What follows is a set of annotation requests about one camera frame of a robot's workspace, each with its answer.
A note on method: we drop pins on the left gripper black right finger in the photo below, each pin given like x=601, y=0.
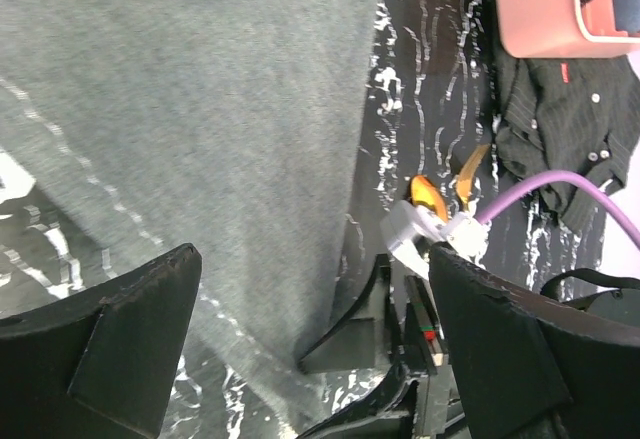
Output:
x=530, y=366

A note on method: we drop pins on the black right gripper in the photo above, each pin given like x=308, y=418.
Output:
x=420, y=400

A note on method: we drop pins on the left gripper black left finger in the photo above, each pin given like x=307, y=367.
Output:
x=100, y=363

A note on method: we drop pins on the gold spoon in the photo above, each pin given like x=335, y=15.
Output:
x=423, y=193

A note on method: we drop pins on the gold fork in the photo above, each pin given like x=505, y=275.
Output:
x=465, y=179

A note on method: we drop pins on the grey cloth napkin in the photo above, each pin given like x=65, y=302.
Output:
x=230, y=124

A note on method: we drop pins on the dark striped button shirt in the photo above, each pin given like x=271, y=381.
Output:
x=578, y=115

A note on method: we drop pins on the pink divided organizer box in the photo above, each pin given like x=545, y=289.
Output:
x=561, y=29

